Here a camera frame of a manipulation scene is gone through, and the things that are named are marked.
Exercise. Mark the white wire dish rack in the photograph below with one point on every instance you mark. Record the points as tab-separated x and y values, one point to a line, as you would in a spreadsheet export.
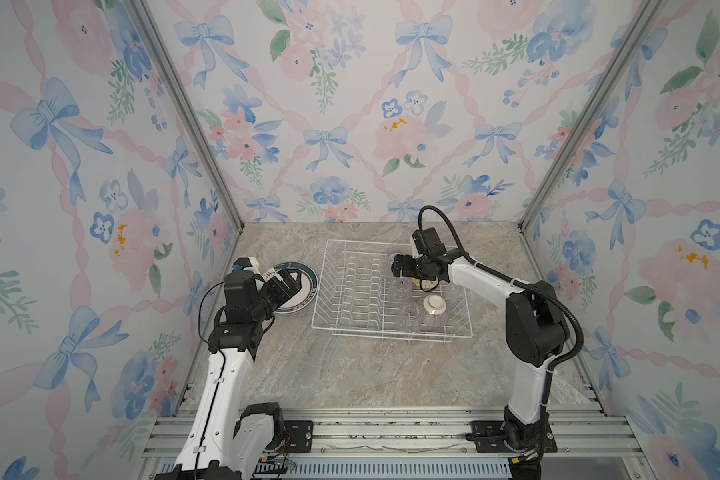
353	296

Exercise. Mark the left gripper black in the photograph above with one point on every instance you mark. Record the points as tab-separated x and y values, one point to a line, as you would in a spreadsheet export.
282	294

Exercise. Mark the aluminium corner post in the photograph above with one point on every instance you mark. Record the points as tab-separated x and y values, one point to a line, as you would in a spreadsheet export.
147	28
635	35

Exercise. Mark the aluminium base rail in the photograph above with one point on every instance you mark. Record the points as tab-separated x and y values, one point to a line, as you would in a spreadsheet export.
431	443

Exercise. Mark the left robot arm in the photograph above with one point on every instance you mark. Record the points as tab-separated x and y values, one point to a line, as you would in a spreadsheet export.
225	441

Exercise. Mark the yellow patterned ceramic bowl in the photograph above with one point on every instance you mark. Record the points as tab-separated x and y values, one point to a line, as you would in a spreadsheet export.
426	285

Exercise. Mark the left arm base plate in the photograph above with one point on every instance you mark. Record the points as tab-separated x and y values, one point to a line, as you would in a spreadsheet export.
288	437

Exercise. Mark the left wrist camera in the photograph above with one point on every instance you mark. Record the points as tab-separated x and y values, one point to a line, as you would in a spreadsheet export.
252	264

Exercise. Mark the left aluminium corner post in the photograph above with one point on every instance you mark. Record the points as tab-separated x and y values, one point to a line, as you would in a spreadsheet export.
147	28

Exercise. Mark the right aluminium corner post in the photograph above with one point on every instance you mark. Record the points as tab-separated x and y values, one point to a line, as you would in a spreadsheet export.
635	35

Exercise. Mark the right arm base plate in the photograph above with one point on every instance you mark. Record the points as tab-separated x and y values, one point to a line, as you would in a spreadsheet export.
501	437

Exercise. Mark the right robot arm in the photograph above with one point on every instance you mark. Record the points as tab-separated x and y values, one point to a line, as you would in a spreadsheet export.
540	331

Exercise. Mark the white plate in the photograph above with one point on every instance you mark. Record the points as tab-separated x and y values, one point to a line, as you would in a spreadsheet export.
308	287

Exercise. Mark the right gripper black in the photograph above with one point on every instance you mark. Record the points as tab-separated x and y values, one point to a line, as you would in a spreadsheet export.
405	262

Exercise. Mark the grey striped ceramic bowl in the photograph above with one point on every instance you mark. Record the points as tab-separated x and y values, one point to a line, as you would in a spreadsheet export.
435	312

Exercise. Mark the clear glass tumbler back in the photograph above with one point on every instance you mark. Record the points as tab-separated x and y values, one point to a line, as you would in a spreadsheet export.
396	262

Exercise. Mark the clear glass tumbler front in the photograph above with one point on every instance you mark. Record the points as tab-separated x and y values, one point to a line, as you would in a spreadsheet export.
408	313

